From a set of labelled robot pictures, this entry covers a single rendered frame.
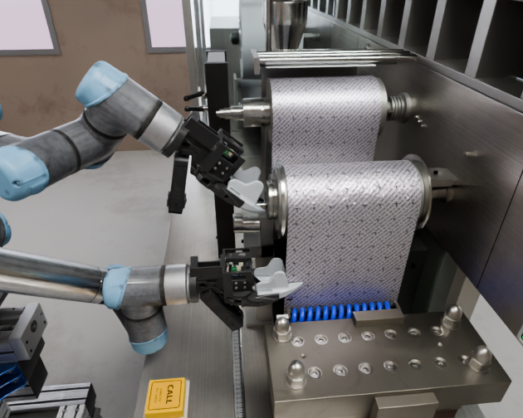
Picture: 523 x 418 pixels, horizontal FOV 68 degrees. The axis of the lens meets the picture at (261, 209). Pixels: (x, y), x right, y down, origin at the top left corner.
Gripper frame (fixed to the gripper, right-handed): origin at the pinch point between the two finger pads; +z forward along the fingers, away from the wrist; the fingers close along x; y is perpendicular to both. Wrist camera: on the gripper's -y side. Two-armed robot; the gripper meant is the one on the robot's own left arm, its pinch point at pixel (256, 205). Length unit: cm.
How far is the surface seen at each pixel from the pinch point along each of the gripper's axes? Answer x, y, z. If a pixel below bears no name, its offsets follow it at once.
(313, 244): -7.4, 3.0, 10.3
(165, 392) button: -16.7, -35.8, 5.2
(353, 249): -7.3, 6.6, 17.2
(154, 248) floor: 153, -131, 35
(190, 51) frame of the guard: 95, -2, -21
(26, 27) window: 321, -114, -127
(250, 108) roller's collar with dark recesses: 21.3, 9.6, -7.4
